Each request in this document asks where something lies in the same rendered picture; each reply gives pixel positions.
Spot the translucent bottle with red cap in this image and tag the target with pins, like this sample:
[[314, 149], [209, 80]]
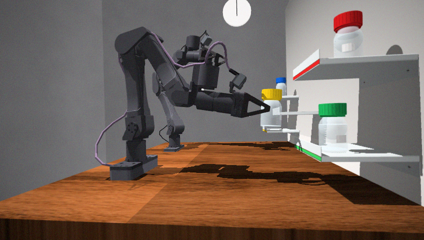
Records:
[[349, 39]]

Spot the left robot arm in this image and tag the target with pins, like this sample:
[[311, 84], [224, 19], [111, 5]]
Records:
[[174, 123]]

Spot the white bottle with blue cap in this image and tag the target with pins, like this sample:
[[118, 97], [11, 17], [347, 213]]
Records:
[[281, 85]]

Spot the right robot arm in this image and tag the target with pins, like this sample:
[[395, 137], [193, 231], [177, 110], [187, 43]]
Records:
[[134, 47]]

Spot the clear bottle with green cap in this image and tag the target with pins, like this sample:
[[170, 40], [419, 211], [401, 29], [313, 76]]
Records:
[[332, 128]]

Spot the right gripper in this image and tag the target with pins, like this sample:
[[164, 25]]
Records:
[[236, 103]]

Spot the white bottle with yellow cap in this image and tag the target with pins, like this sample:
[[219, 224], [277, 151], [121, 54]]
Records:
[[273, 118]]

